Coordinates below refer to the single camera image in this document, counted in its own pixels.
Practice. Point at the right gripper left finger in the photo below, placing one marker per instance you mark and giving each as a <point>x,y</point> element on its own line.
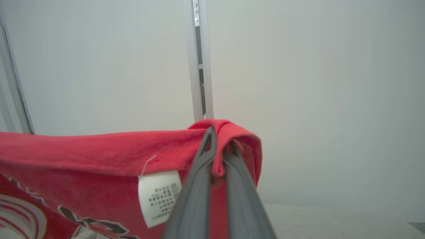
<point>192,205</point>

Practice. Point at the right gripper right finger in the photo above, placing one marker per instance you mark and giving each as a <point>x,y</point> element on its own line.
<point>245,212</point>

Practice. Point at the red basketball jersey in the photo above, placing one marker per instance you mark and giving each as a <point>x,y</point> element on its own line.
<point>83,156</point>

